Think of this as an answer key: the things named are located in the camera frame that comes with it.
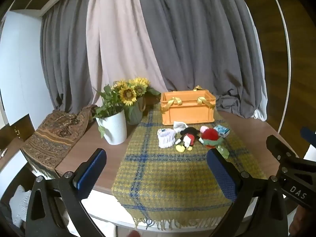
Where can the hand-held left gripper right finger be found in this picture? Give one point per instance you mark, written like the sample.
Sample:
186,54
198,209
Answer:
222,176

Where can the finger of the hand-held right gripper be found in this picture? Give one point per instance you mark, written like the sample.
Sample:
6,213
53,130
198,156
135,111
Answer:
279,147
309,134

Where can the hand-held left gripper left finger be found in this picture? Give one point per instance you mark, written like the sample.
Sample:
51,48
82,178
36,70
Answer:
91,171

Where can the red pompom plush toy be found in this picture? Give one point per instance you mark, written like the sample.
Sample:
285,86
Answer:
210,136

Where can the pink soft pad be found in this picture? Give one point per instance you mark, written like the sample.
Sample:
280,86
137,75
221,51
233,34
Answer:
203,128

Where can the mouse plush toy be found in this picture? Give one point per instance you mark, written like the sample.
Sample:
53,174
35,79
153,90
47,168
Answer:
187,138

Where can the white ruffled scrunchie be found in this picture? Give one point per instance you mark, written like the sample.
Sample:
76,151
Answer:
166,138

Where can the orange plastic crate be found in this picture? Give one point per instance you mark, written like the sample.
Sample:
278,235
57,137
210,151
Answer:
187,113

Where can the green frog plush toy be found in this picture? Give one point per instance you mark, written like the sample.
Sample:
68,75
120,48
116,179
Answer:
223,151

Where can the blue white tissue packet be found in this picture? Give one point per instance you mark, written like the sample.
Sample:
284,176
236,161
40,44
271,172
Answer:
221,130

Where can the white ribbed pot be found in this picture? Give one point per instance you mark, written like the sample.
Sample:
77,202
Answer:
114,128

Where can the yellow blue plaid table runner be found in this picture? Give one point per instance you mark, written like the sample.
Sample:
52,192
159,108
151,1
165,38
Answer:
172,182

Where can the brown paisley patterned cloth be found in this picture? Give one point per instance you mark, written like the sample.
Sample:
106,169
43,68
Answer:
54,135

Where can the green leafy plant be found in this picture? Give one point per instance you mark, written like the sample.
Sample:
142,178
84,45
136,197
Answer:
107,103

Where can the green vase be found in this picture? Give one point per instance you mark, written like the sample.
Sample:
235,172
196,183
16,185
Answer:
134,114

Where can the yellow ribbon bow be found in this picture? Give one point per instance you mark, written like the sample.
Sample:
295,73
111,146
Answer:
205,101
172,102
198,88

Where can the white striped cloth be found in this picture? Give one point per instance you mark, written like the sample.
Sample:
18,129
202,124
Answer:
19,202

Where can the sunflower bouquet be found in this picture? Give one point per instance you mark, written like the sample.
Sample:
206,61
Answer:
128,92

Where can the narrow grey curtain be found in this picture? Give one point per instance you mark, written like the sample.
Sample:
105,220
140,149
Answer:
66,61

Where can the white cabinet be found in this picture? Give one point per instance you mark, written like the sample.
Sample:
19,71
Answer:
22,66

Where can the beige curtain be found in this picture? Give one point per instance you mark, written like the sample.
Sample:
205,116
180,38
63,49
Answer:
116,42

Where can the wide grey curtain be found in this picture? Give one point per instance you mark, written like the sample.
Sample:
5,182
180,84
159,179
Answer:
197,42

